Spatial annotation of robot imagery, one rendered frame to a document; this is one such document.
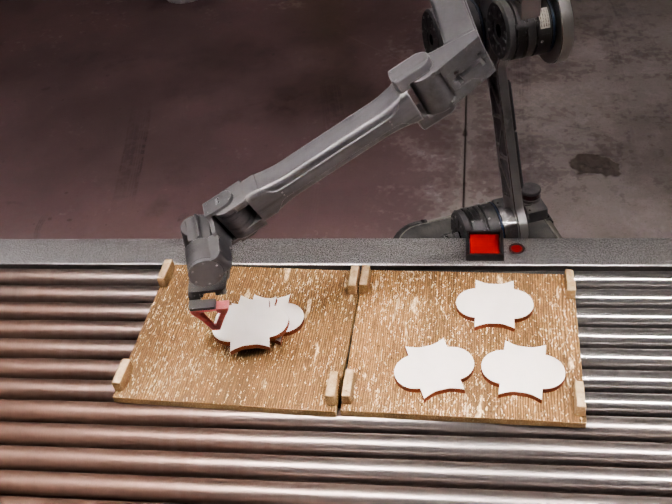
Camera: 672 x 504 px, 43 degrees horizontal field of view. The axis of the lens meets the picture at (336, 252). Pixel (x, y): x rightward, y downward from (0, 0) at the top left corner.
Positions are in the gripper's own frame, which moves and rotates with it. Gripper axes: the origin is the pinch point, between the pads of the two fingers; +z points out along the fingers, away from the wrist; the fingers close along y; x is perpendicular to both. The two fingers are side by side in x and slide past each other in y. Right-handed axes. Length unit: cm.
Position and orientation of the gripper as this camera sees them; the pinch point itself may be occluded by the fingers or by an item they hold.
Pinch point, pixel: (217, 306)
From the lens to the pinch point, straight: 157.1
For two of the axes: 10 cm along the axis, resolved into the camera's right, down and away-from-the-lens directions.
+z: 0.7, 7.4, 6.7
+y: 0.6, 6.7, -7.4
